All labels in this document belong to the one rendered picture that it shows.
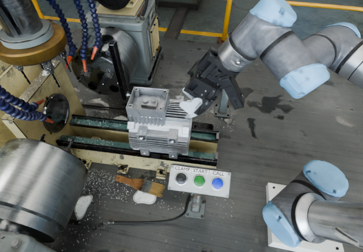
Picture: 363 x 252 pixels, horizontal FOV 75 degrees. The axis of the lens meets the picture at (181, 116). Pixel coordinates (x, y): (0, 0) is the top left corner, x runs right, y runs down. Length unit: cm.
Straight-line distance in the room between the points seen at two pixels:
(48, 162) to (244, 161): 72
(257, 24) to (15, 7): 54
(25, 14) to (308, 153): 111
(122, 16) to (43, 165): 75
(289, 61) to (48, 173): 60
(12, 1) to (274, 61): 59
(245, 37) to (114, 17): 81
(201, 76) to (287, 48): 20
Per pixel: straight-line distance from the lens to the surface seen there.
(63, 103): 102
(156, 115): 73
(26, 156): 71
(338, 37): 57
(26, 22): 73
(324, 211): 64
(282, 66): 47
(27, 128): 90
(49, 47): 72
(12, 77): 102
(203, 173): 67
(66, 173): 71
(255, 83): 139
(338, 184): 78
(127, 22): 115
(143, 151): 83
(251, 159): 106
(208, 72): 56
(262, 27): 48
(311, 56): 48
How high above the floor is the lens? 167
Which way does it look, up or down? 49 degrees down
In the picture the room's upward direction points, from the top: straight up
